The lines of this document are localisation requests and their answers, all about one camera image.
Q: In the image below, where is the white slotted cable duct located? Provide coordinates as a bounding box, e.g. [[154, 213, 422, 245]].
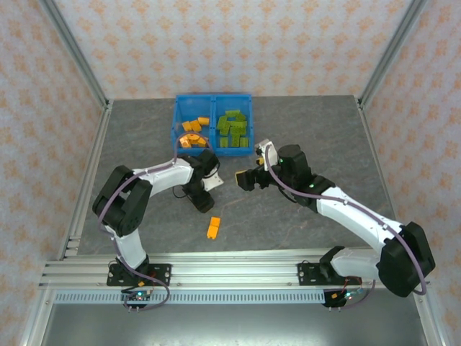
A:
[[53, 290, 327, 306]]

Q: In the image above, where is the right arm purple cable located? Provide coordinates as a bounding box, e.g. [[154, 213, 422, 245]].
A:
[[265, 146, 429, 311]]

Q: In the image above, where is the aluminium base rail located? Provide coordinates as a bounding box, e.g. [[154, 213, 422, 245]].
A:
[[38, 248, 382, 293]]

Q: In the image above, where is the grey sheet metal panel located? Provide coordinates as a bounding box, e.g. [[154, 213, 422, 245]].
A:
[[39, 302, 431, 346]]

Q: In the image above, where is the aluminium frame post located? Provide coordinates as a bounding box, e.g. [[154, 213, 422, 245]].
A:
[[39, 0, 111, 109], [358, 0, 430, 107]]

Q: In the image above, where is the aluminium side rail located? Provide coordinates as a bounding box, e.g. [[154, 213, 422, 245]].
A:
[[17, 99, 115, 346], [355, 96, 446, 346]]

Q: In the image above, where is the small circuit board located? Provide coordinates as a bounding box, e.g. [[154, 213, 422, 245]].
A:
[[322, 286, 363, 311], [122, 286, 154, 313]]

